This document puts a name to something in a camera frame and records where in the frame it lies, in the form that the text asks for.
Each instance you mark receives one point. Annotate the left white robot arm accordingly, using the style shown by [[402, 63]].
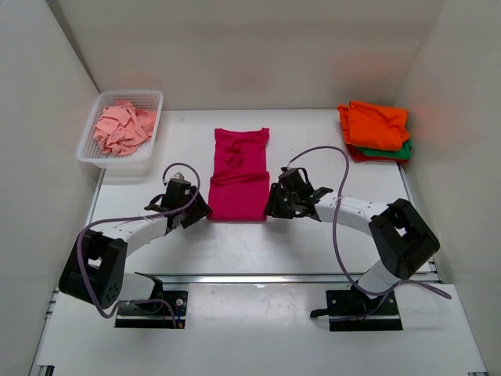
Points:
[[96, 263]]

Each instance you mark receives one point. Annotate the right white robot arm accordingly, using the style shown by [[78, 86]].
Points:
[[403, 240]]

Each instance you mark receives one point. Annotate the magenta t shirt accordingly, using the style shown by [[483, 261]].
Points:
[[239, 186]]

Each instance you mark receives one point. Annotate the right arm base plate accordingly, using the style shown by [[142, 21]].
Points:
[[352, 311]]

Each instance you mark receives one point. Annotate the pink t shirt in basket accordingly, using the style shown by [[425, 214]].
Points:
[[123, 128]]

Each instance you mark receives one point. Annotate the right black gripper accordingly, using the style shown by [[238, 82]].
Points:
[[273, 207]]

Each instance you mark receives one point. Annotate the green folded t shirt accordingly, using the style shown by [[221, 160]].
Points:
[[403, 154]]

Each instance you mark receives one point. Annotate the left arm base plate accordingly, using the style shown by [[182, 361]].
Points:
[[157, 315]]

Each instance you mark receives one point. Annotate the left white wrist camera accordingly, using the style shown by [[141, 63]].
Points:
[[178, 177]]

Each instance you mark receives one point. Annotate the white plastic basket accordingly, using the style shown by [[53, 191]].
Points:
[[88, 150]]

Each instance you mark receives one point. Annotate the orange folded t shirt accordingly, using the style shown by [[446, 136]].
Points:
[[373, 126]]

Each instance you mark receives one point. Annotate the red folded t shirt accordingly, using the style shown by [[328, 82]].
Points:
[[359, 157]]

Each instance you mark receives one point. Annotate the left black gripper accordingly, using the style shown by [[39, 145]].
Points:
[[201, 209]]

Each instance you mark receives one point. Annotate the aluminium table rail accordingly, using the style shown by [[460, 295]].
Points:
[[316, 278]]

